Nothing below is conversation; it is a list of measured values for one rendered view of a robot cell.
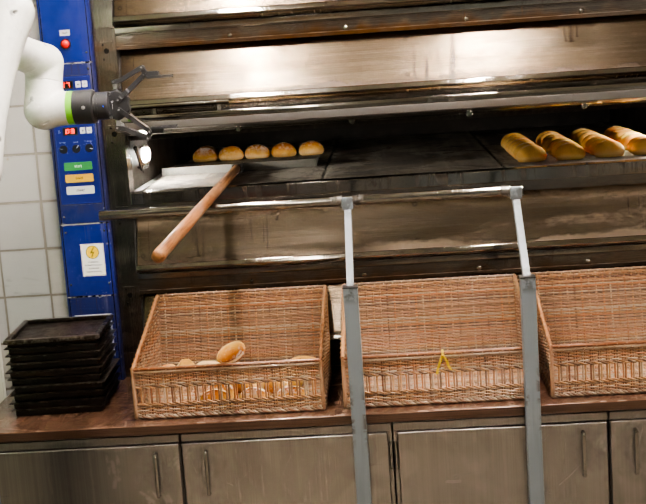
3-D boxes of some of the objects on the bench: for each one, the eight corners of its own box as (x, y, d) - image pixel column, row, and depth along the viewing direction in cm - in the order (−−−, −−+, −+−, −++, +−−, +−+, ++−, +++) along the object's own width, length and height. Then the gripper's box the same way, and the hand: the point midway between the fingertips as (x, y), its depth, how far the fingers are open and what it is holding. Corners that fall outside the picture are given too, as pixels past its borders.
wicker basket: (161, 376, 407) (154, 293, 402) (334, 367, 404) (329, 282, 399) (131, 421, 359) (122, 327, 355) (328, 411, 356) (321, 316, 351)
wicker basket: (528, 356, 400) (525, 271, 396) (707, 346, 397) (706, 260, 393) (549, 399, 353) (545, 303, 348) (752, 389, 349) (751, 291, 345)
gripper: (94, 59, 341) (172, 54, 340) (103, 150, 345) (180, 145, 344) (88, 59, 334) (168, 54, 333) (97, 153, 338) (176, 148, 337)
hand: (170, 101), depth 338 cm, fingers open, 13 cm apart
